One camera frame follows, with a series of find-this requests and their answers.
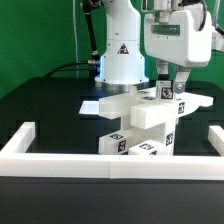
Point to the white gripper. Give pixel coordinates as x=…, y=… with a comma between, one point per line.
x=179, y=42

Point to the white chair seat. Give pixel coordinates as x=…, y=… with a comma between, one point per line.
x=162, y=136

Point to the white chair back frame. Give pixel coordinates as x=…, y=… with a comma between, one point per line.
x=146, y=111

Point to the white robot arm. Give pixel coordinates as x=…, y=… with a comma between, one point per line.
x=122, y=64

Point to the white sheet with tags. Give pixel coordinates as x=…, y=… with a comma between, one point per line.
x=89, y=108

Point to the white U-shaped fence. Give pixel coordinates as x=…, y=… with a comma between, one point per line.
x=15, y=160

